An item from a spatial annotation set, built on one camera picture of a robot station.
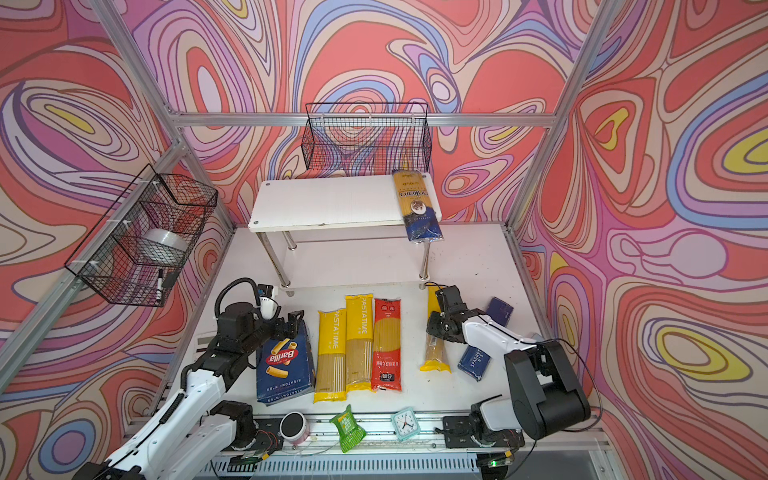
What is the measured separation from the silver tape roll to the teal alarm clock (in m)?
0.68

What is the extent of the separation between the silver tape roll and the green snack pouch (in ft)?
1.91

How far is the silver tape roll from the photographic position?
71cm

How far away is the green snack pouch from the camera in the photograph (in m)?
0.73
